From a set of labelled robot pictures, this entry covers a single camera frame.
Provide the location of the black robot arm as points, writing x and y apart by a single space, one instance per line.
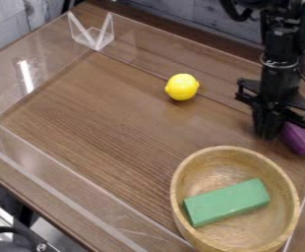
282 26

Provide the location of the brown wooden bowl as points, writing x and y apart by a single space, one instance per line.
257 231

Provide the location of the clear acrylic corner bracket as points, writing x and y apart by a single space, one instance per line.
91 37

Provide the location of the purple toy eggplant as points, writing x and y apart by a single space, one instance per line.
291 136

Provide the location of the green rectangular block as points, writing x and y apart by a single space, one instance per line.
226 202

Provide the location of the clear acrylic tray wall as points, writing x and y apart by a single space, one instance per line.
94 169

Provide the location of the yellow toy lemon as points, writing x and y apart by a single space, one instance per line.
182 87

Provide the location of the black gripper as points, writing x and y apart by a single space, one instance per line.
273 97

